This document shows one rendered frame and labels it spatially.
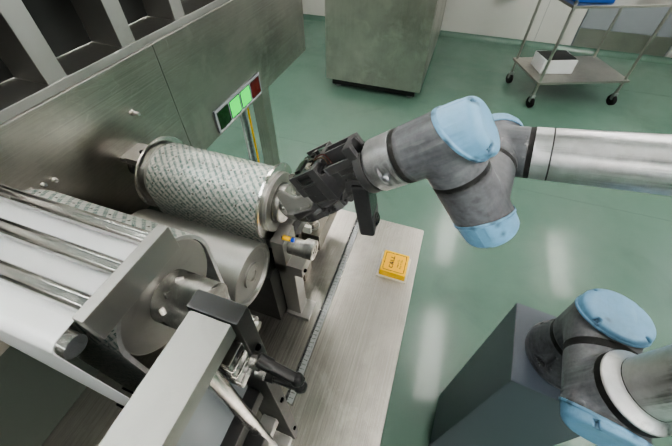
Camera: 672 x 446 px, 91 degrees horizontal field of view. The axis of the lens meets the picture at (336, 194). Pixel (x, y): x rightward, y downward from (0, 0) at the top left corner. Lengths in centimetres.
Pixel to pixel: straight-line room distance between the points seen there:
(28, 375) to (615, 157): 98
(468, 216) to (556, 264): 199
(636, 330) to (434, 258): 144
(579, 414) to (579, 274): 175
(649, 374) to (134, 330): 66
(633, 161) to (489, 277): 169
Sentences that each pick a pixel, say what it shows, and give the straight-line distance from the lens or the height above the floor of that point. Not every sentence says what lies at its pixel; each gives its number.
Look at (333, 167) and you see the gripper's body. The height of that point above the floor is 140.
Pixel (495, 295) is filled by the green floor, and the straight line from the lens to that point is 212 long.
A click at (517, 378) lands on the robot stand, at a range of 93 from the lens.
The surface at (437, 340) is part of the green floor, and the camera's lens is 189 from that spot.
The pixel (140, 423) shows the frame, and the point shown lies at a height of 144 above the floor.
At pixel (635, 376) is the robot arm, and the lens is 69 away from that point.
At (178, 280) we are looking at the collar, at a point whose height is 136.
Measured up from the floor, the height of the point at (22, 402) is 102.
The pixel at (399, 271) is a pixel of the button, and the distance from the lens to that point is 93.
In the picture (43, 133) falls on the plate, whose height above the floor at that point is 140.
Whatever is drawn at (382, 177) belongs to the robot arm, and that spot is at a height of 142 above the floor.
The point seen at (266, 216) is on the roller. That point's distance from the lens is 59.
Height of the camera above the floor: 171
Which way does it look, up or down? 46 degrees down
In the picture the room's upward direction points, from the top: straight up
